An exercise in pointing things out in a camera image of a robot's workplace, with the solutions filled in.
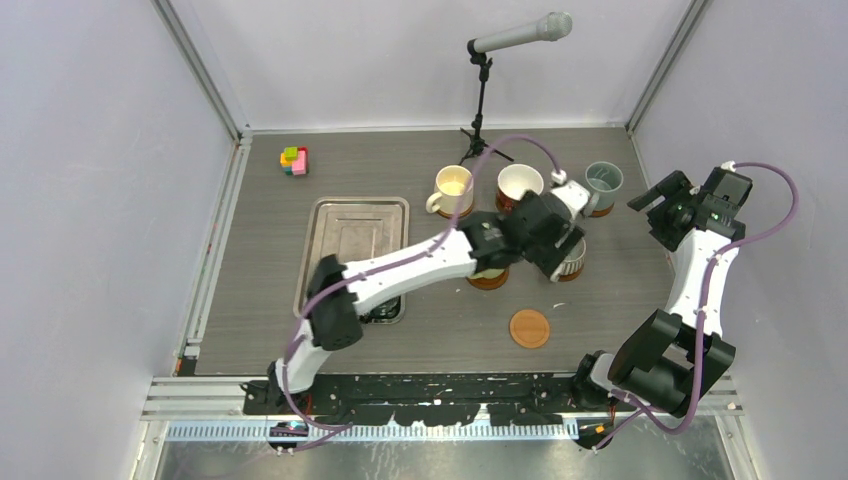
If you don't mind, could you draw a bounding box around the grey ribbed mug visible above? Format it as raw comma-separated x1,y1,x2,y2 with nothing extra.
559,239,586,278

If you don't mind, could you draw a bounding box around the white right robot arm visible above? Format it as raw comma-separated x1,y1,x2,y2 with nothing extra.
570,167,753,418

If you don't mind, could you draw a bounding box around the grey-blue mug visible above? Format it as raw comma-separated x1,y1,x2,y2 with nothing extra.
584,161,624,211

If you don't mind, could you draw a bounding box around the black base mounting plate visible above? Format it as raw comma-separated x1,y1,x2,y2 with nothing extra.
241,373,619,427

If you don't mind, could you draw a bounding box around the aluminium front rail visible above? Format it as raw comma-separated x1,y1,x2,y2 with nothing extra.
140,377,743,444

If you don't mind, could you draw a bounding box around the light green cup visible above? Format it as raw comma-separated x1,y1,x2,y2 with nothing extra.
470,268,508,280

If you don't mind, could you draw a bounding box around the brown ridged wooden coaster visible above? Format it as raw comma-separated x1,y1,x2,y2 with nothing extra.
466,269,509,290
590,204,614,218
558,268,583,282
434,205,473,219

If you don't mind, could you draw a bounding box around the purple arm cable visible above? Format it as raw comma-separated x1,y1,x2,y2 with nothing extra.
588,162,800,453
278,134,568,454

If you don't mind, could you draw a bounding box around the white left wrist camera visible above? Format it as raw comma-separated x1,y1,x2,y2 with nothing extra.
550,169,592,217

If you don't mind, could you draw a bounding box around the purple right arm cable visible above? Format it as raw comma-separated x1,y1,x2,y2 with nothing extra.
588,162,800,453

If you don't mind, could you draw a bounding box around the cream mug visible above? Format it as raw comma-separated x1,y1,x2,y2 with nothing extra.
425,165,474,214

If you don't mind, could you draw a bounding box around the silver microphone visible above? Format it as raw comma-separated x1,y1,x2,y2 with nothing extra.
467,12,573,55

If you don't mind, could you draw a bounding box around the colourful block puzzle cube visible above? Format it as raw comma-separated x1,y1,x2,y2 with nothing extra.
280,146,309,176

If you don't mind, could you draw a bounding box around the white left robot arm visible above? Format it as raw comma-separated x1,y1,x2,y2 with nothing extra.
244,186,592,414

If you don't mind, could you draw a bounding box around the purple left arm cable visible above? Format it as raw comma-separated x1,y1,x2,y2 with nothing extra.
278,134,568,454

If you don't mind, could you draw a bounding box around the silver metal tray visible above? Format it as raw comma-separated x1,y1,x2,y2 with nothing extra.
293,196,410,314

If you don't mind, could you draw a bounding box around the light wooden coaster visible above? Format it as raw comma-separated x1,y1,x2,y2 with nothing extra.
509,309,550,349

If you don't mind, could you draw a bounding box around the dark green patterned mug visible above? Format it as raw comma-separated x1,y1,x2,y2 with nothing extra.
360,297,403,325

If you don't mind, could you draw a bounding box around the white bowl cup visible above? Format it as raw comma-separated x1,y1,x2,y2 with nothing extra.
496,164,545,214

